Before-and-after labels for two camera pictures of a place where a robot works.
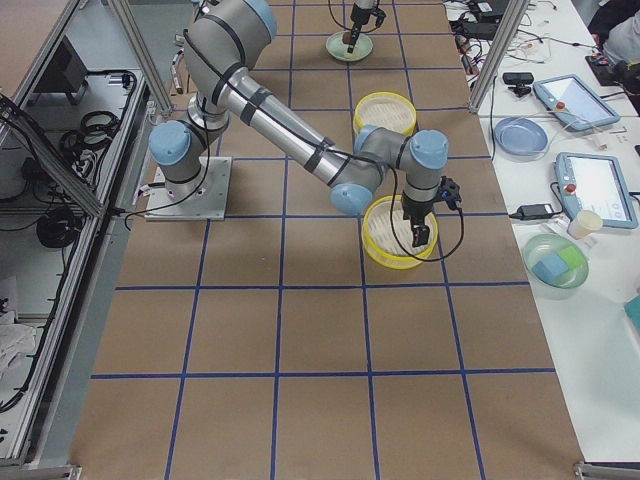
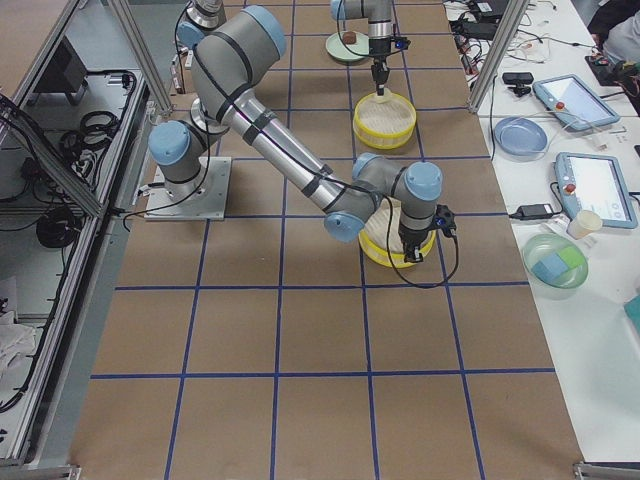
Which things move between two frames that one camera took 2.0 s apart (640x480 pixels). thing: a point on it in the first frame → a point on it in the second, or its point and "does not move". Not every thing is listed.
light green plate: x=339 y=49 does not move
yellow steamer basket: x=387 y=236 does not move
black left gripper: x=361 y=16 → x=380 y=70
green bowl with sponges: x=554 y=265 does not move
